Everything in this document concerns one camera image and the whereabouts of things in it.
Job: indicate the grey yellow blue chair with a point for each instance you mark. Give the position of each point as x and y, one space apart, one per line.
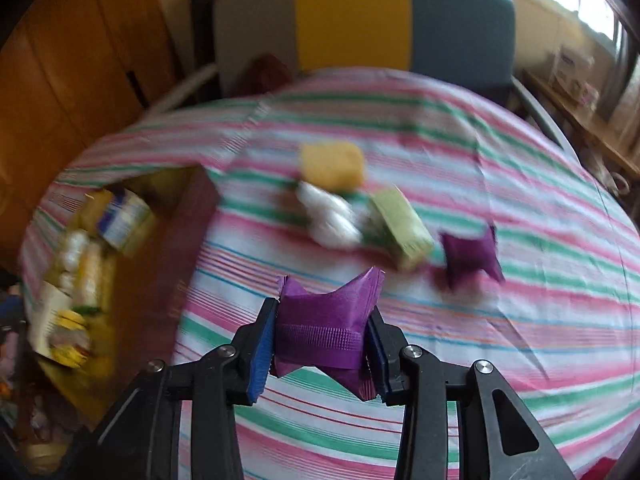
350 15

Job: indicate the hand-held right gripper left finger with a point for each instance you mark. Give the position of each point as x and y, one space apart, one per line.
260 360

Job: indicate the purple packet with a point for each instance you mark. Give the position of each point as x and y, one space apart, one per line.
320 320
470 255

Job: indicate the yellow snack packet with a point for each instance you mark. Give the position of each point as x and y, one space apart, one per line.
70 340

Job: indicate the striped tablecloth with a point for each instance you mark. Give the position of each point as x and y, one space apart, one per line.
500 185

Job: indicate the silver white packet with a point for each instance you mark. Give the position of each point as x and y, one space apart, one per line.
327 215

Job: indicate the pale yellow packet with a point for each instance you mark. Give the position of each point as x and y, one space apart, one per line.
92 272

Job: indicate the white cardboard box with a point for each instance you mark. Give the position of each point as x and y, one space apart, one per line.
572 70

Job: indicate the small white packet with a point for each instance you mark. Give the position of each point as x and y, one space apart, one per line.
74 250

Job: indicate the green box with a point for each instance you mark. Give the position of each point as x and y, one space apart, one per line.
400 225

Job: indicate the blue and white box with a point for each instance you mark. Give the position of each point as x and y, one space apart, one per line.
125 217

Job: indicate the yellow sponge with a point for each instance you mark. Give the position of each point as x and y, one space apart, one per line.
332 165

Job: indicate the brown cardboard box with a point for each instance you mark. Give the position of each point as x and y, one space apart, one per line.
150 285

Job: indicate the dark red bag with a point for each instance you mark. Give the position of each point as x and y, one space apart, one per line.
265 75

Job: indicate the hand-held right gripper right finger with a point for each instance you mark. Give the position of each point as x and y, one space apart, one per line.
375 355

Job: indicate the wooden shelf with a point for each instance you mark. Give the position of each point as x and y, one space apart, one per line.
590 125

